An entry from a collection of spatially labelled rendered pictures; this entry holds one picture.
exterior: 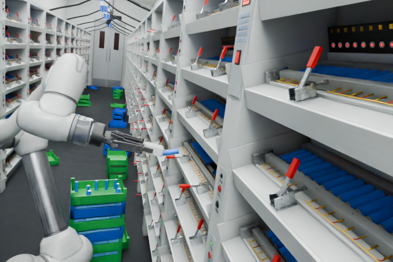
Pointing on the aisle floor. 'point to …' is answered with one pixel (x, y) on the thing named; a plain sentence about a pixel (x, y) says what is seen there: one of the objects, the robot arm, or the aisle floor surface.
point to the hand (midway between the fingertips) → (152, 148)
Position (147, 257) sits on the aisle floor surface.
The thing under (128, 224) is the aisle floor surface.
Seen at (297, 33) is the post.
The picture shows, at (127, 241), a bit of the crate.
